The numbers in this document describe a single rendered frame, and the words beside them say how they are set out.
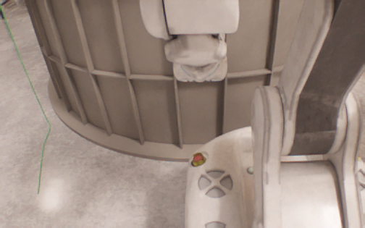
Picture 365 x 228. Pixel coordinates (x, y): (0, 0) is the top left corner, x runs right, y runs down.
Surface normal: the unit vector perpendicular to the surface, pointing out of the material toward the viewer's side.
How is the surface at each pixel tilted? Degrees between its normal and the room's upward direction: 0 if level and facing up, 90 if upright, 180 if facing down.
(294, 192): 23
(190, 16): 110
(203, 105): 90
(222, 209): 38
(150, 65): 90
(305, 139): 77
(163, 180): 0
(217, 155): 0
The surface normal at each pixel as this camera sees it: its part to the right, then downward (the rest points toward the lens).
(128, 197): -0.07, -0.77
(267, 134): -0.13, 0.24
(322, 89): -0.05, 0.86
